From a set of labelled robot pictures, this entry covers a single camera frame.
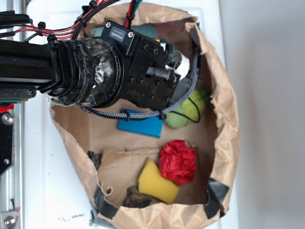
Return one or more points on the light blue terry cloth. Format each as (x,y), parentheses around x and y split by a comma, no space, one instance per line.
(145,29)

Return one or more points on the green plush toy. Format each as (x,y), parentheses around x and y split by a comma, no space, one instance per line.
(190,111)

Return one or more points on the blue rectangular block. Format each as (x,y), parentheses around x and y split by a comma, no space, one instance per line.
(150,127)

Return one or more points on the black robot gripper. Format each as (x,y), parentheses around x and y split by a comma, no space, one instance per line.
(141,73)

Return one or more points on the dark brown rock lump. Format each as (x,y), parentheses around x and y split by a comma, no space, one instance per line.
(135,199)

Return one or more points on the black metal bracket plate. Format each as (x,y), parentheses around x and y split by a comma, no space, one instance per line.
(6,141)

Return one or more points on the aluminium frame rail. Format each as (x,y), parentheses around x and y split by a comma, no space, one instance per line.
(11,182)

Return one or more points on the brown paper bag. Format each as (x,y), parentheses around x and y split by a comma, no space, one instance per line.
(108,161)

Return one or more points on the red crumpled paper ball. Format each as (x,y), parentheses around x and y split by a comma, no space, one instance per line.
(177,162)

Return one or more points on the yellow sponge piece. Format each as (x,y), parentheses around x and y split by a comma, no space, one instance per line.
(152,183)

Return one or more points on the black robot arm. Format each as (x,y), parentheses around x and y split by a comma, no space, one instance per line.
(94,72)

